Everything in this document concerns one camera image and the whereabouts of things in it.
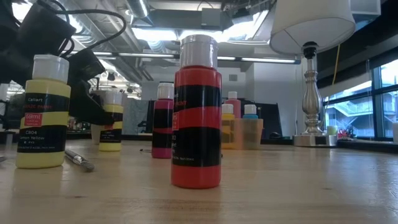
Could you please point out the tall coral paint bottle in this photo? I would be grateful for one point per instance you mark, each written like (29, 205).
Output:
(234, 104)

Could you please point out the grey ceiling box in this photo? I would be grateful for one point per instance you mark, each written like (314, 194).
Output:
(211, 17)

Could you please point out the turquoise paint bottle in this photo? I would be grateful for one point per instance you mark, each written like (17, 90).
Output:
(250, 109)

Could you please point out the magenta paint bottle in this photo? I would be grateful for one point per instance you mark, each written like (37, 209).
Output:
(161, 124)

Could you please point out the green plastic cup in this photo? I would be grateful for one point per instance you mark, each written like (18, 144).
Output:
(332, 130)

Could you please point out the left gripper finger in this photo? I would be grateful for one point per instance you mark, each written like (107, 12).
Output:
(87, 105)

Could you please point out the white paper cup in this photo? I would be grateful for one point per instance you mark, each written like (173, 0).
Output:
(94, 133)

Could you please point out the silver lamp with white shade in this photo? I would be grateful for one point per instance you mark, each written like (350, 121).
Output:
(311, 102)

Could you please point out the silver ribbed air duct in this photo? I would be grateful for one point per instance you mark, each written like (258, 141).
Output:
(81, 23)
(138, 7)

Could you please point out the horizontal light bar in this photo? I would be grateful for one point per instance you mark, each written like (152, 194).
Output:
(140, 55)

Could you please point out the black background monitor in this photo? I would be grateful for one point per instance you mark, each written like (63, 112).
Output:
(11, 109)

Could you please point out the red paint bottle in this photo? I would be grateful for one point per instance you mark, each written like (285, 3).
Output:
(196, 149)

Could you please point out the black background equipment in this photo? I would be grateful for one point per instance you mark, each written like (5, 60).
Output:
(270, 121)

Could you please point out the grey-blue background panel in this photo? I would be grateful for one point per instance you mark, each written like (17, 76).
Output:
(136, 115)

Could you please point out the orange translucent bin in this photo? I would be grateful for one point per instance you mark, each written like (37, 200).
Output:
(248, 137)

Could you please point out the red desk tools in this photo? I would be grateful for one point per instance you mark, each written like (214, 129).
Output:
(343, 133)

